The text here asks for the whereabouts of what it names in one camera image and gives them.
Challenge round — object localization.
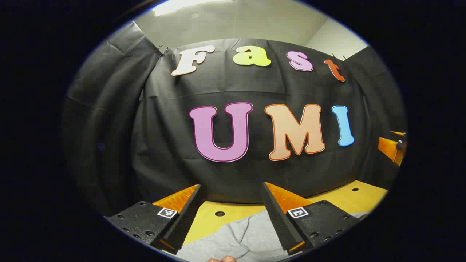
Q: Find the grey zip-neck sweater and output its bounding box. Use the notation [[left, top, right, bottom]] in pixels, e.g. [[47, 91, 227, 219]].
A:
[[176, 209, 368, 262]]

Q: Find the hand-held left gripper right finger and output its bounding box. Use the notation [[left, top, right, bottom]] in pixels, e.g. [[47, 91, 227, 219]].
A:
[[261, 182, 362, 255]]

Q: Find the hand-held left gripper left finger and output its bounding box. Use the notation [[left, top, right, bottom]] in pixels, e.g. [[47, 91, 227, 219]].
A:
[[104, 184, 202, 255]]

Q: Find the black backdrop cloth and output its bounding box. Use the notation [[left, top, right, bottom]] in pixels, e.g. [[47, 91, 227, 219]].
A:
[[62, 20, 407, 219]]

